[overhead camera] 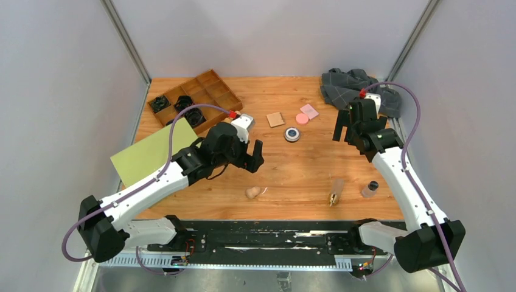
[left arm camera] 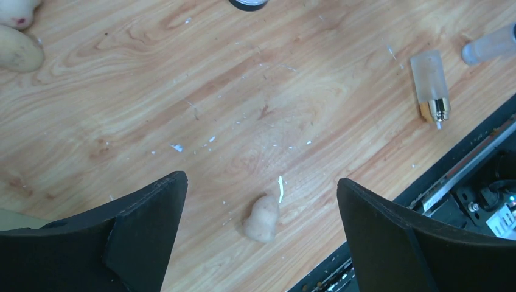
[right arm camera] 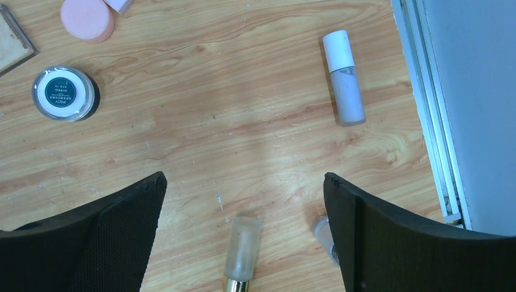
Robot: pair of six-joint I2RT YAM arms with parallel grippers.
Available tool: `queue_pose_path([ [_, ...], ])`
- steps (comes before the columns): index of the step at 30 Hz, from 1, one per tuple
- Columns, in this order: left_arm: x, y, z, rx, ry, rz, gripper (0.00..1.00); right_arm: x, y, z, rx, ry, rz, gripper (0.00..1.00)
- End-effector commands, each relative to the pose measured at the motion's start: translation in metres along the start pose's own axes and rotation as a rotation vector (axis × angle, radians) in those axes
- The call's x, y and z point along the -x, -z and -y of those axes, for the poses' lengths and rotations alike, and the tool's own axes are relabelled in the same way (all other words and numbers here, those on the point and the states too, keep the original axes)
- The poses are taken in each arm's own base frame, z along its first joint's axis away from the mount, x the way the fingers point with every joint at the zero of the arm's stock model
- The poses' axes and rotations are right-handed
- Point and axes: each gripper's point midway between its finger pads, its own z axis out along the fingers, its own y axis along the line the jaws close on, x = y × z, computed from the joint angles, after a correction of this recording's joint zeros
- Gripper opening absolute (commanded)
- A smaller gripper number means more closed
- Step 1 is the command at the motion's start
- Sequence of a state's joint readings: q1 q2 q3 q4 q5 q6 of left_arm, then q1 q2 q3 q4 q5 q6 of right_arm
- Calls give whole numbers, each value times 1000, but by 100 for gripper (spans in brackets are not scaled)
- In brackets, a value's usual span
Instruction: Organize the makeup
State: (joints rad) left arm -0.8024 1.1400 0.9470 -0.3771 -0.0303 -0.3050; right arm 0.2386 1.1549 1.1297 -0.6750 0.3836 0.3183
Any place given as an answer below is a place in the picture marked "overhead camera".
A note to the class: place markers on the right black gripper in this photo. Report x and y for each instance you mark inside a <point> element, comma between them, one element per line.
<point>343,120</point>

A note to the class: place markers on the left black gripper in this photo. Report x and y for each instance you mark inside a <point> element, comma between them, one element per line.
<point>257,159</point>

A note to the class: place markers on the pink square pad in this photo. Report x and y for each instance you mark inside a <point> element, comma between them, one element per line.
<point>309,111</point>

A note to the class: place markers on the pink round sponge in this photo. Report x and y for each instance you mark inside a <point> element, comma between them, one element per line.
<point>302,119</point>

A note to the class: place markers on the tan square compact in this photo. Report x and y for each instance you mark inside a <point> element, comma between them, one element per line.
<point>275,119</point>

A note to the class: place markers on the green drawer box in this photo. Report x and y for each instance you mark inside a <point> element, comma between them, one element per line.
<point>146,156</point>

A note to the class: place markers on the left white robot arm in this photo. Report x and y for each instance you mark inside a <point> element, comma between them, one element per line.
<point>109,225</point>

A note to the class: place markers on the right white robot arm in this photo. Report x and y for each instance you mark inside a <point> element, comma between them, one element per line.
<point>430,238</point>

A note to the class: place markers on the grey checked cloth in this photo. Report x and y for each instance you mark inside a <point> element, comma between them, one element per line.
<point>338,88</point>

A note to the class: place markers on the clear gold-cap bottle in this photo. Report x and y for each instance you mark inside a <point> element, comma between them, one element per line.
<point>336,191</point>

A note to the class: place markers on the small black-cap bottle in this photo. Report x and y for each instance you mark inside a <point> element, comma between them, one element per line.
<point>370,189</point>

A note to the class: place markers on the brown compartment tray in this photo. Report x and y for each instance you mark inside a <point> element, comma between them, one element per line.
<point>206,88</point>

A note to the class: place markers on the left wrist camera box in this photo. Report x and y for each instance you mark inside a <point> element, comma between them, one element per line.
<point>243,124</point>

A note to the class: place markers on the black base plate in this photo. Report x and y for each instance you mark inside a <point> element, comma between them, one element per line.
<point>267,243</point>

